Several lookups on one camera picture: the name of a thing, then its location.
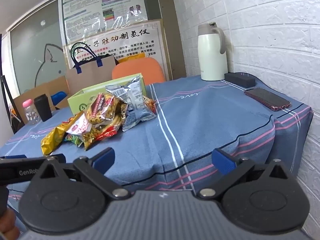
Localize green cardboard snack box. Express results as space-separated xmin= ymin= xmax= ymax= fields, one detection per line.
xmin=68 ymin=73 xmax=147 ymax=115

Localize white thermos jug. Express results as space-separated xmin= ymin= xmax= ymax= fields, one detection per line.
xmin=197 ymin=22 xmax=228 ymax=81

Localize blue striped tablecloth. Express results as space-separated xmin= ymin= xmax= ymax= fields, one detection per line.
xmin=0 ymin=74 xmax=314 ymax=208

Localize red white bean snack packet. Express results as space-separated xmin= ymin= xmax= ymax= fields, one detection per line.
xmin=143 ymin=96 xmax=156 ymax=114

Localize yellow white fries snack packet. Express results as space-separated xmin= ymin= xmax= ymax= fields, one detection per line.
xmin=65 ymin=111 xmax=92 ymax=141

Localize person left hand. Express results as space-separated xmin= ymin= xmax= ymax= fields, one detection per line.
xmin=0 ymin=209 xmax=20 ymax=240

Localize yellow cracker packet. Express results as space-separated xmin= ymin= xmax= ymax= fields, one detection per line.
xmin=82 ymin=115 xmax=121 ymax=151

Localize brown paper bag blue handles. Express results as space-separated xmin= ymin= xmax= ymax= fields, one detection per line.
xmin=66 ymin=42 xmax=119 ymax=95

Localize chinese text poster board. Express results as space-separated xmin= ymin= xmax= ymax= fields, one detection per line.
xmin=77 ymin=19 xmax=169 ymax=79

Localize silver snack packet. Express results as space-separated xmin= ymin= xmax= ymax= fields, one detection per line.
xmin=106 ymin=76 xmax=156 ymax=132

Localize clear bottle pink cap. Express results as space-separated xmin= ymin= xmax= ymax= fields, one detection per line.
xmin=22 ymin=99 xmax=40 ymax=125

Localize open cardboard box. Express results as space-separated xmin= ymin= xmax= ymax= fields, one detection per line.
xmin=14 ymin=76 xmax=71 ymax=124

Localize smartphone in red case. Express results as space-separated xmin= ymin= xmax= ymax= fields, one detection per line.
xmin=244 ymin=88 xmax=291 ymax=112

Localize yellow waffle snack packet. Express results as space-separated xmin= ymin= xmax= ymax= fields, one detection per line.
xmin=85 ymin=93 xmax=119 ymax=125

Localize gold foil snack packet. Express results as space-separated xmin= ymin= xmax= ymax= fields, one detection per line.
xmin=41 ymin=125 xmax=66 ymax=156

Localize black rectangular case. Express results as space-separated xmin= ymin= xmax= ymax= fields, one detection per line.
xmin=225 ymin=73 xmax=256 ymax=88

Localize orange chair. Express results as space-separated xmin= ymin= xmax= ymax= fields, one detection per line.
xmin=112 ymin=57 xmax=166 ymax=85

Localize black tumbler cup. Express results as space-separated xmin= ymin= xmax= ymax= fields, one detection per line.
xmin=34 ymin=94 xmax=52 ymax=122

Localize blue chair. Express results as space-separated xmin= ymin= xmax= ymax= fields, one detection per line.
xmin=50 ymin=91 xmax=67 ymax=106

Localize green research wall poster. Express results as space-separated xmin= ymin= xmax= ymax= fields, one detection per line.
xmin=59 ymin=0 xmax=148 ymax=44

